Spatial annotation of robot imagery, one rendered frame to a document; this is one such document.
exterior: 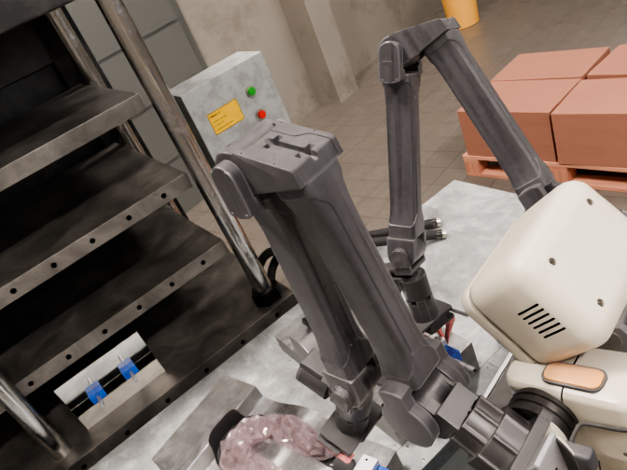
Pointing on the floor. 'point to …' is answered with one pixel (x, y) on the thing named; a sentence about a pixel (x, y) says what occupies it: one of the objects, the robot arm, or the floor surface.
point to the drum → (462, 11)
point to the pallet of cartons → (563, 115)
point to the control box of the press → (229, 101)
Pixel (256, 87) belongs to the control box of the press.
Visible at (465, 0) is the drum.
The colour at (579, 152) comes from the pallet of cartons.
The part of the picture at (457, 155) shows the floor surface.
